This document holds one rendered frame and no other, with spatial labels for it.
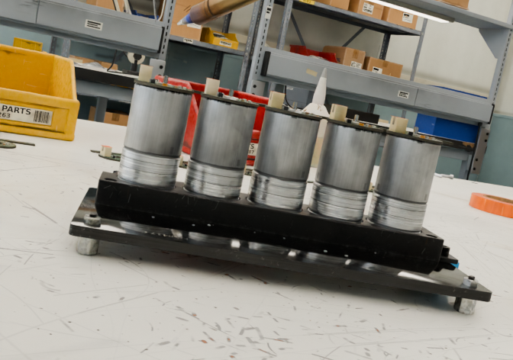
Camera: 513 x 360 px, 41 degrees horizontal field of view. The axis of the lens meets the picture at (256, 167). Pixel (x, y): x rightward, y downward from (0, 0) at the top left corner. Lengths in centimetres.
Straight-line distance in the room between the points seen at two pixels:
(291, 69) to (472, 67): 370
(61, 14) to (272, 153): 229
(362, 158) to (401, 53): 561
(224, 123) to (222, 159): 1
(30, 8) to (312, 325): 235
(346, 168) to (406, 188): 3
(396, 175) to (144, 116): 11
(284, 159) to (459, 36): 602
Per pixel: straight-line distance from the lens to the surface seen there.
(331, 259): 26
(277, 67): 284
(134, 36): 261
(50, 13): 254
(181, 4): 449
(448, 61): 623
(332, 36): 549
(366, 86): 309
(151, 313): 20
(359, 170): 29
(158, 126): 28
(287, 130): 28
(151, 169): 28
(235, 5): 26
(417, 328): 25
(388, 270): 27
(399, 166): 30
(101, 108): 328
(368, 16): 507
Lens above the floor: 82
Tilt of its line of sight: 7 degrees down
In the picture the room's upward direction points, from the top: 12 degrees clockwise
